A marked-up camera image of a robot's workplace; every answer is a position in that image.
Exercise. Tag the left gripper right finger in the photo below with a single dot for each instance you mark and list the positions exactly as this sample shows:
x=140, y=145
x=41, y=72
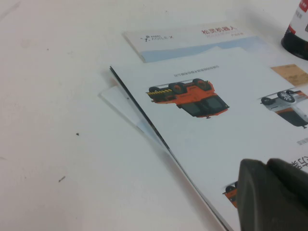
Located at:
x=293, y=192

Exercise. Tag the white paper sheet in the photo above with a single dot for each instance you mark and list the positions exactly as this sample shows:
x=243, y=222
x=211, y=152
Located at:
x=125, y=108

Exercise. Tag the white logistics brochure orange vehicles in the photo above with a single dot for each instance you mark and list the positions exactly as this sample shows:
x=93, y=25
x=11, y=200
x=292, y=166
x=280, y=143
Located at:
x=204, y=134

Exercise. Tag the black mesh pen holder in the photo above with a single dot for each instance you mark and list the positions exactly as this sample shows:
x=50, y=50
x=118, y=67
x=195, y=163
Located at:
x=298, y=29

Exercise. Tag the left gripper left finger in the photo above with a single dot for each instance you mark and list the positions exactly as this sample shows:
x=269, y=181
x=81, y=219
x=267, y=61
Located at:
x=252, y=192

